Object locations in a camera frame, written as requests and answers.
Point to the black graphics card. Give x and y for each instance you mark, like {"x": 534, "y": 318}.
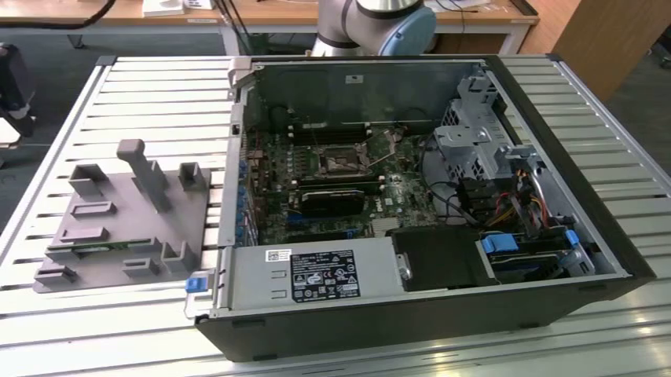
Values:
{"x": 330, "y": 202}

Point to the blue case latch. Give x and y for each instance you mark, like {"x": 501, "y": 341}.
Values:
{"x": 196, "y": 284}

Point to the green motherboard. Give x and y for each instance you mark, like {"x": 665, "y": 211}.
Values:
{"x": 408, "y": 196}

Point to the green RAM stick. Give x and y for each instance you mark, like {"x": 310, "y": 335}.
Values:
{"x": 115, "y": 247}

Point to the blue disk carrier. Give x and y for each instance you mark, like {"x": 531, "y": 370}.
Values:
{"x": 498, "y": 243}

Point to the silver drive cage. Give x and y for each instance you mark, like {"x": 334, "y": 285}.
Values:
{"x": 471, "y": 137}

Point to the grey power supply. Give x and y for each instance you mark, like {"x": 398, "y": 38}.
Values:
{"x": 251, "y": 282}

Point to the silver chipset heatsink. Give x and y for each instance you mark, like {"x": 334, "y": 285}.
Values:
{"x": 384, "y": 227}

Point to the black RAM slot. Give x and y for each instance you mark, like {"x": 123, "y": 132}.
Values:
{"x": 338, "y": 180}
{"x": 330, "y": 130}
{"x": 340, "y": 187}
{"x": 330, "y": 139}

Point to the black PC case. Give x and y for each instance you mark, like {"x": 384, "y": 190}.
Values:
{"x": 367, "y": 334}

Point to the wooden cabinet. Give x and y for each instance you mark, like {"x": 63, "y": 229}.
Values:
{"x": 603, "y": 39}

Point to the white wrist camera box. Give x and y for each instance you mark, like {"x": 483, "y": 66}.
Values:
{"x": 8, "y": 131}

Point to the CPU socket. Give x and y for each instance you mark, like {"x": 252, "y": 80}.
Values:
{"x": 340, "y": 161}

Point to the grey parts rack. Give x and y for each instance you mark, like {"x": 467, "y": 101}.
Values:
{"x": 131, "y": 235}

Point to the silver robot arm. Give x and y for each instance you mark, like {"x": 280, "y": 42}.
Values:
{"x": 340, "y": 23}

